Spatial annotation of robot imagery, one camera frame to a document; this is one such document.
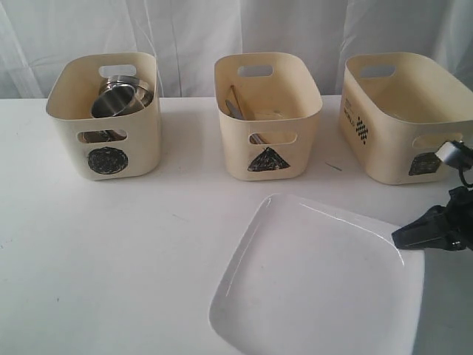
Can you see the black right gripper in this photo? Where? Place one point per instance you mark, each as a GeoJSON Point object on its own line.
{"type": "Point", "coordinates": [446, 227]}

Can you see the white square plate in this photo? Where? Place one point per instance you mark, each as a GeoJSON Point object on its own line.
{"type": "Point", "coordinates": [308, 278]}

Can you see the steel table knife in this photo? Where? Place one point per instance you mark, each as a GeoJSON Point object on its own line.
{"type": "Point", "coordinates": [235, 112]}

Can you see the wooden chopstick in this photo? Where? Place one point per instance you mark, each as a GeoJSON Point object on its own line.
{"type": "Point", "coordinates": [234, 91]}

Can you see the steel mug with handle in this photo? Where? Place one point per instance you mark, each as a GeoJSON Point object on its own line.
{"type": "Point", "coordinates": [119, 100]}

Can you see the steel mixing bowl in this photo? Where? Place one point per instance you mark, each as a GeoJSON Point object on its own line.
{"type": "Point", "coordinates": [143, 89]}

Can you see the steel fork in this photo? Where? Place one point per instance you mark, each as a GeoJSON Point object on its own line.
{"type": "Point", "coordinates": [256, 139]}

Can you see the steel cup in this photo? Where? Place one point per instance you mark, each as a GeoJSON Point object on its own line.
{"type": "Point", "coordinates": [102, 136]}

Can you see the cream bin with square mark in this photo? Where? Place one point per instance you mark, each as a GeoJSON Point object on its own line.
{"type": "Point", "coordinates": [396, 111]}

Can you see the cream bin with triangle mark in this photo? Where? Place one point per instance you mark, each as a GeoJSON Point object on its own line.
{"type": "Point", "coordinates": [281, 103]}

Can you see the cream bin with circle mark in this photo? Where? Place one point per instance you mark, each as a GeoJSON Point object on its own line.
{"type": "Point", "coordinates": [69, 106]}

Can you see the white backdrop curtain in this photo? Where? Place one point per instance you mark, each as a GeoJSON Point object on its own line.
{"type": "Point", "coordinates": [38, 38]}

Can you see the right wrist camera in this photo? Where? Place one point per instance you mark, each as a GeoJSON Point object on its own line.
{"type": "Point", "coordinates": [455, 154]}

